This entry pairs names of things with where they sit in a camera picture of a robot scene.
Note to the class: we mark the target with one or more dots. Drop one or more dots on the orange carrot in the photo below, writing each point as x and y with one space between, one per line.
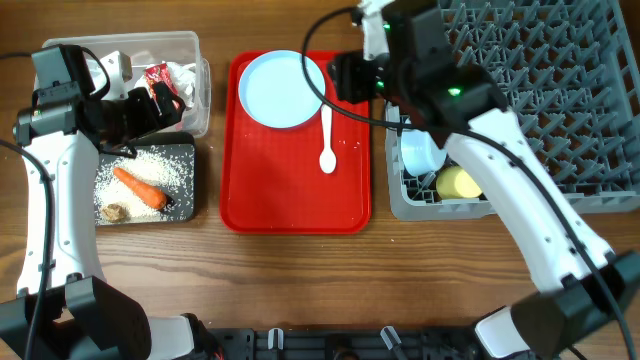
148 194

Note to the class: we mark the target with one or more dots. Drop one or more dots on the yellow plastic cup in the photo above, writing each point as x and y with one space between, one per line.
455 183

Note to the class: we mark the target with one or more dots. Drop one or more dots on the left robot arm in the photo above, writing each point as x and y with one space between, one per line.
64 308

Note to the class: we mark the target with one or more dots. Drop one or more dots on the black tray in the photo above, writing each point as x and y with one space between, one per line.
185 175

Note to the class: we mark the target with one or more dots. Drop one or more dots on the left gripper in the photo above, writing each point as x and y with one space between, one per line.
149 116

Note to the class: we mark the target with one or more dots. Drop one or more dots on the red snack wrapper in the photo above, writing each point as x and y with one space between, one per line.
159 74

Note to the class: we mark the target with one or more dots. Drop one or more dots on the white plastic spoon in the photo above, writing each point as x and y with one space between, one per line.
327 159

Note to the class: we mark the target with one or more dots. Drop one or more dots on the clear plastic bin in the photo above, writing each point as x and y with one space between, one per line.
182 47

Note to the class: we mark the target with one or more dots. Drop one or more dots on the grey dishwasher rack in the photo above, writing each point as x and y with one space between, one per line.
568 69

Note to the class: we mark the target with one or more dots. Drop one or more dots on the red serving tray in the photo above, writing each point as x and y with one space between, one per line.
271 181

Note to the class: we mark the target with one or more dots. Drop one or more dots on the brown food scrap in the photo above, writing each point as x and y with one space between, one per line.
114 213

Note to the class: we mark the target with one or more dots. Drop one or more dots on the light blue plate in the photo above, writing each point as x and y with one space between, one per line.
274 92

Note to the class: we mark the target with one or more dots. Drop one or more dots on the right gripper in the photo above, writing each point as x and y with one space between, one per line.
348 76

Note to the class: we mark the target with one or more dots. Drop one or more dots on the white rice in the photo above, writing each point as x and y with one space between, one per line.
165 172

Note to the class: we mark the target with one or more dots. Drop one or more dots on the light blue bowl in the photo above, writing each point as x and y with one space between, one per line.
420 154

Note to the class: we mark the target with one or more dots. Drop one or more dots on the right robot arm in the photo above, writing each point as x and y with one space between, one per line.
581 283

